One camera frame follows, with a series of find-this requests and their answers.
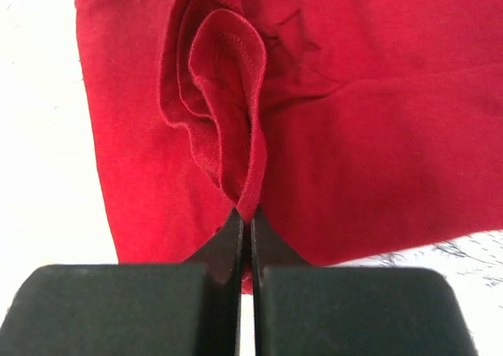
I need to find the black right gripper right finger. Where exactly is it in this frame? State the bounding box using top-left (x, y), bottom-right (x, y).
top-left (251, 210), bottom-right (476, 356)

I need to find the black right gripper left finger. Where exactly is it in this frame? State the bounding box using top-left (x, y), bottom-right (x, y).
top-left (1, 211), bottom-right (244, 355)

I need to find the red t shirt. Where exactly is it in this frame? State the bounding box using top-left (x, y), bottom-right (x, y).
top-left (74, 0), bottom-right (503, 296)

